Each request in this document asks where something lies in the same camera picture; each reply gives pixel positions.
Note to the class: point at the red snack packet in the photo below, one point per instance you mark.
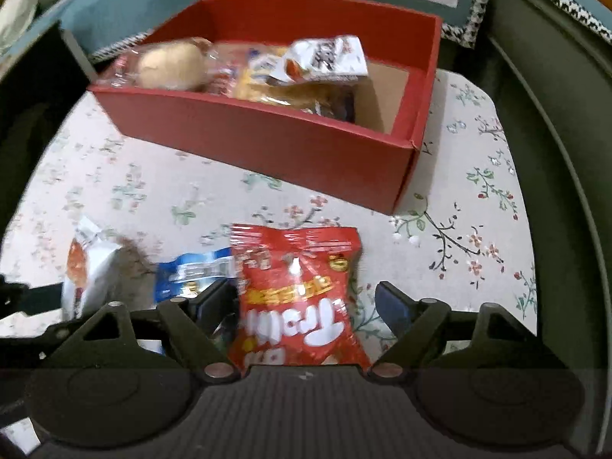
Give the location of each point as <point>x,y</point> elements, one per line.
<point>292,287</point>

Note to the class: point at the black side table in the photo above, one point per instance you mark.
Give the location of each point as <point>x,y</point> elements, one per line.
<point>37,93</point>

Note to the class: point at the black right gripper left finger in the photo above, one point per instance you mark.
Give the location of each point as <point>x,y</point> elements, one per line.
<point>108,339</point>

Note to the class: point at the blue sausage snack packet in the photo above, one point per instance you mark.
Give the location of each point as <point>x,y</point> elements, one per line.
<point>190,274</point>

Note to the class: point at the red cardboard box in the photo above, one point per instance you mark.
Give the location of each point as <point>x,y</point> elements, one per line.
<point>368,162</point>

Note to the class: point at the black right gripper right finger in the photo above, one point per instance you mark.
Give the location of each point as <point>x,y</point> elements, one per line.
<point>429,334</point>

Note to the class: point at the green white snack packet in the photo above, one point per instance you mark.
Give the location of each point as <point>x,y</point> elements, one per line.
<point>334,60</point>

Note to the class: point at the yellow cake packet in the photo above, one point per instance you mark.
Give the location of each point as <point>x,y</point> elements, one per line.
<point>254,84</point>

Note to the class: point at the white bread snack packet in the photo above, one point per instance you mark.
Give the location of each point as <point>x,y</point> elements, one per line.
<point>92,274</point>

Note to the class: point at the floral tablecloth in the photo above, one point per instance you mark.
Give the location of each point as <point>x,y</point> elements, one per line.
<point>461,235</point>

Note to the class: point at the dark green sofa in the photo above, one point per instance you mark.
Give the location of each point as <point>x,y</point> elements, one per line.
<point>546,64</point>

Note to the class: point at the round bun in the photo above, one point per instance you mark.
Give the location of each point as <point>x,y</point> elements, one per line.
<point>179,65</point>

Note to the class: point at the white cloth on sofa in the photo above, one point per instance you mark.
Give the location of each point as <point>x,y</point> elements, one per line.
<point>15,18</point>

